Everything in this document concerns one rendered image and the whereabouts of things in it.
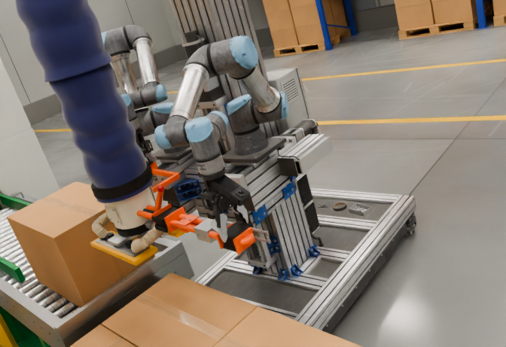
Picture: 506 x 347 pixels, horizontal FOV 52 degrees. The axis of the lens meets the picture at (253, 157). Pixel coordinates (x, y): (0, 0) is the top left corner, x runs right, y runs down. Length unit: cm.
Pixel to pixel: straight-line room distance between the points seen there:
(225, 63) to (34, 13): 62
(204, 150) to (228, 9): 112
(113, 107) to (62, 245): 78
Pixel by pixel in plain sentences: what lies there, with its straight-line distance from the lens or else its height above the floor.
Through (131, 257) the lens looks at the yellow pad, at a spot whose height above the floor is 94.
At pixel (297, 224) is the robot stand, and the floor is 44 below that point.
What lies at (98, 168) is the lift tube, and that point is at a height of 127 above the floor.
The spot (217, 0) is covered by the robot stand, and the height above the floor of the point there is 167.
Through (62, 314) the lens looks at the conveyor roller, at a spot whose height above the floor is 53.
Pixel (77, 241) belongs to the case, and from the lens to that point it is 241.
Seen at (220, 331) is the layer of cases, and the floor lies 54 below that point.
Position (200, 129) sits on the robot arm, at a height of 140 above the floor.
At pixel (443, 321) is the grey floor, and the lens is 271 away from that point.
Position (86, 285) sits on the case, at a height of 67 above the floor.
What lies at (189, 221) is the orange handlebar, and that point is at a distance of 170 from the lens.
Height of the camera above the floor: 176
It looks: 20 degrees down
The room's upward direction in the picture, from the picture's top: 17 degrees counter-clockwise
